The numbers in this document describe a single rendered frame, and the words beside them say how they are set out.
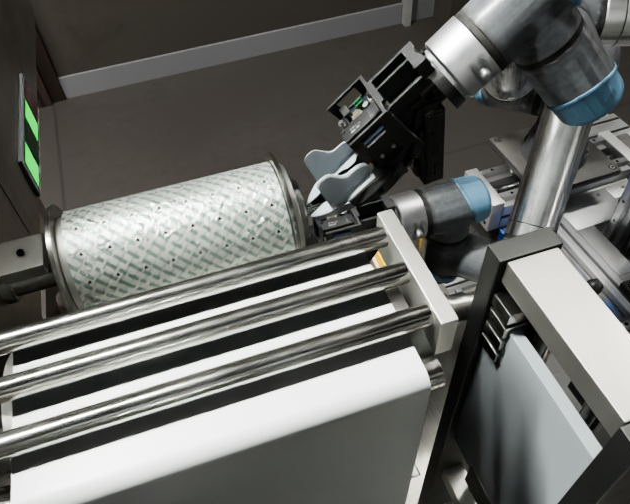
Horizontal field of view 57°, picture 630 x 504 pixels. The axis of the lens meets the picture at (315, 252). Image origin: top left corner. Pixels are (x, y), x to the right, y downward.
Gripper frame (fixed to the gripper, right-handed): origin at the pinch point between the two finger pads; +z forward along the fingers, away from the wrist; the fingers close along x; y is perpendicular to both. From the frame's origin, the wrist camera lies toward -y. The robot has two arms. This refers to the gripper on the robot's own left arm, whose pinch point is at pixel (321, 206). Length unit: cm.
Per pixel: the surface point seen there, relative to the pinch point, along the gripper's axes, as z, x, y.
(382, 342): -6.9, 29.8, 17.2
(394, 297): -5.9, 22.2, 8.8
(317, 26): 13, -254, -142
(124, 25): 78, -253, -59
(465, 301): -9.4, 23.5, 3.6
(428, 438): 15.5, 17.4, -33.9
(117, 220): 14.1, -0.8, 18.3
